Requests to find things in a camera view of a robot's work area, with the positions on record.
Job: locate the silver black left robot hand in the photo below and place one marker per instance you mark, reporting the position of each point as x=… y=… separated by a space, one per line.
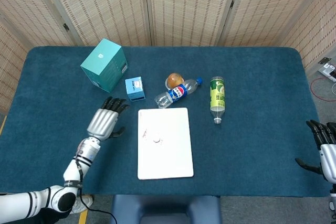
x=102 y=123

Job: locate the orange round fruit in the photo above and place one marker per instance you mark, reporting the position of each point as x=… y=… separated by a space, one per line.
x=174 y=79

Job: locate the black screen hinge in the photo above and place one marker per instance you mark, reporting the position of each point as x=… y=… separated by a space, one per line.
x=65 y=26
x=232 y=3

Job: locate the clear Pepsi plastic bottle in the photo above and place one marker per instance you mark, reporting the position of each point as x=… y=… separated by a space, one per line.
x=177 y=93

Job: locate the green label plastic bottle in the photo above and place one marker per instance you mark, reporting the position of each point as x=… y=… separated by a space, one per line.
x=218 y=95

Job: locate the white board black frame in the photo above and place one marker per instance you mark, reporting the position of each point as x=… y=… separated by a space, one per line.
x=168 y=155

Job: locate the small light blue box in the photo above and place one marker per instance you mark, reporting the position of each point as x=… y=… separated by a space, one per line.
x=135 y=89

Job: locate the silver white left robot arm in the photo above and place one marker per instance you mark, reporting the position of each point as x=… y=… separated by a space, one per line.
x=76 y=166

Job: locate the white sneaker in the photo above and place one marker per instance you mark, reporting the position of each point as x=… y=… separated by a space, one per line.
x=82 y=203

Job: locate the large teal cardboard box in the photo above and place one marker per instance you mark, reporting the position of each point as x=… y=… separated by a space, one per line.
x=103 y=64

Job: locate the white round magnet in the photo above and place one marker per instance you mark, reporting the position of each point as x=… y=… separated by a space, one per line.
x=157 y=140

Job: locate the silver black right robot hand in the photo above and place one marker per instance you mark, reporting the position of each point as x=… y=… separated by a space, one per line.
x=328 y=155

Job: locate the dark teal table cloth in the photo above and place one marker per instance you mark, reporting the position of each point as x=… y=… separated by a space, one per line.
x=249 y=142

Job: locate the white power strip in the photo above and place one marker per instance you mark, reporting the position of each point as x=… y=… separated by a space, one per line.
x=328 y=71

